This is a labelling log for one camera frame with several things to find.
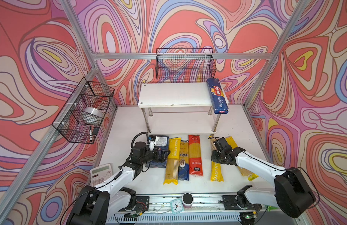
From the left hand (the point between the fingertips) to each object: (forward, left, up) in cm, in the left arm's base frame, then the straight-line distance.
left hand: (165, 150), depth 83 cm
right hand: (-3, -32, -8) cm, 33 cm away
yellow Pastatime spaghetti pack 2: (-11, -30, -5) cm, 32 cm away
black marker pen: (+1, +38, +16) cm, 42 cm away
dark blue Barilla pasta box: (+6, +3, -2) cm, 7 cm away
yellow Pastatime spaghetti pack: (-5, -5, -5) cm, 8 cm away
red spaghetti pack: (-3, -19, -7) cm, 20 cm away
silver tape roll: (+11, +37, +23) cm, 45 cm away
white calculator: (-12, +39, -7) cm, 41 cm away
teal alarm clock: (-28, -7, -8) cm, 29 cm away
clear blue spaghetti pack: (-7, -11, -7) cm, 15 cm away
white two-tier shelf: (+43, -8, -7) cm, 45 cm away
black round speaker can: (-25, -12, -5) cm, 28 cm away
